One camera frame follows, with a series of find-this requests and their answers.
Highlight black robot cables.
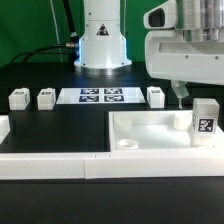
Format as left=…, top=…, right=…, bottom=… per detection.
left=9, top=0, right=81, bottom=73

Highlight white marker sheet with tags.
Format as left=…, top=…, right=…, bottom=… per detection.
left=57, top=87, right=145, bottom=105

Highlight white U-shaped obstacle fence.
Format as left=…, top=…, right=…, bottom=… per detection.
left=0, top=114, right=224, bottom=181

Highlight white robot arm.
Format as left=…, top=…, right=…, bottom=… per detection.
left=74, top=0, right=224, bottom=99

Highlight white square table top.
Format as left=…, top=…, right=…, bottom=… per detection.
left=109, top=110, right=224, bottom=151

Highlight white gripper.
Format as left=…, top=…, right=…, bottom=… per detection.
left=143, top=0, right=224, bottom=109

